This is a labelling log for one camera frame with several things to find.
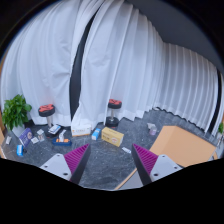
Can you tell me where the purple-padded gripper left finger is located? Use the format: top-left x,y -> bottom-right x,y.
41,144 -> 91,184

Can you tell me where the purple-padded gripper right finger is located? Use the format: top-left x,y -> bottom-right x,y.
131,144 -> 181,185

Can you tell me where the blue flat package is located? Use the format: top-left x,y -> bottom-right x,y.
52,138 -> 72,146

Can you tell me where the white bottle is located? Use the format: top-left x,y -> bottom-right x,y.
59,130 -> 66,142

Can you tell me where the small white packet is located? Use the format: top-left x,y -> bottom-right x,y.
122,147 -> 131,154

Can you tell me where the white orange-striped box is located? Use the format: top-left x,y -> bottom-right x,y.
71,125 -> 91,137

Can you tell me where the small white cup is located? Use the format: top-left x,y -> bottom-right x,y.
148,123 -> 157,136

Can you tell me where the white boxed item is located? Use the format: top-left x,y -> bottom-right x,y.
48,125 -> 61,135

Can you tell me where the orange wooden table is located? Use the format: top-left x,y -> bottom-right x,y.
116,126 -> 218,190

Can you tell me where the small blue box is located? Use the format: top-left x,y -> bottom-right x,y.
91,128 -> 101,140

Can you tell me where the small transparent box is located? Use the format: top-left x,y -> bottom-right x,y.
37,129 -> 45,142

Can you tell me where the yellow cardboard box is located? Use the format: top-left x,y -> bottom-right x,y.
101,127 -> 124,147

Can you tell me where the purple standing card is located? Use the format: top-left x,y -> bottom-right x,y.
19,128 -> 33,147

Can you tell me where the small blue carton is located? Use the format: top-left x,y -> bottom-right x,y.
16,145 -> 23,156

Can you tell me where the green potted plant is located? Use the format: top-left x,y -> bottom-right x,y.
2,94 -> 32,137

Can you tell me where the left white curtain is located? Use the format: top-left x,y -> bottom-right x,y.
0,0 -> 103,126

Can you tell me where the white curtain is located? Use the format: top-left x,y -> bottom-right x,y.
0,0 -> 103,126
71,0 -> 224,134

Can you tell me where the right white curtain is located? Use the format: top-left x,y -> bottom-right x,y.
71,0 -> 224,134

